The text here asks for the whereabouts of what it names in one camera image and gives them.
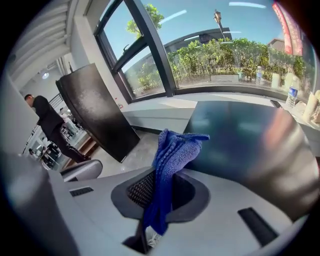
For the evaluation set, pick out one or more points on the blue cloth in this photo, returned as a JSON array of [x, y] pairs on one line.
[[172, 155]]

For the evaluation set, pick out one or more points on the clear water bottle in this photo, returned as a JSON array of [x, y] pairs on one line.
[[292, 93]]

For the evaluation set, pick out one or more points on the grey window ledge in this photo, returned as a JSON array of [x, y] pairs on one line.
[[160, 110]]

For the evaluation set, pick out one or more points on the red banner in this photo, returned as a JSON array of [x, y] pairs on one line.
[[290, 30]]

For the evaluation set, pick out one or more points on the wooden steps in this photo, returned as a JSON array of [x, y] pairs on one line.
[[86, 147]]

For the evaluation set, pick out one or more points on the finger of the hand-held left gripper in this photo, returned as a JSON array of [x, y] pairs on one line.
[[85, 170]]

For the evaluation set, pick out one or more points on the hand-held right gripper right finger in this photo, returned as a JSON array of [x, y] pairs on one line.
[[220, 220]]

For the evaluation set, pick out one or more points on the street lamp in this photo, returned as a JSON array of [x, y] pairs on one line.
[[218, 17]]

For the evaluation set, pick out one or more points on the cream cloth bag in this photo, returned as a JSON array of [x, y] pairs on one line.
[[311, 107]]

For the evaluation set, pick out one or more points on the green tree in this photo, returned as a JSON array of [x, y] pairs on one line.
[[150, 17]]

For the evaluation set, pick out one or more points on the tall black cabinet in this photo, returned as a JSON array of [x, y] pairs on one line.
[[100, 112]]

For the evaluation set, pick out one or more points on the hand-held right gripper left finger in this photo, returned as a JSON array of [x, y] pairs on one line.
[[105, 220]]

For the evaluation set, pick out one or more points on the green hedge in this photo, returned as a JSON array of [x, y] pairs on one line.
[[212, 60]]

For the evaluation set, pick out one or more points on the black smartphone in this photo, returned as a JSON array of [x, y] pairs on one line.
[[276, 103]]

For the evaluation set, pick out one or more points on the large black framed window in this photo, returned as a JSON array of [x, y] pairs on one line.
[[200, 25]]

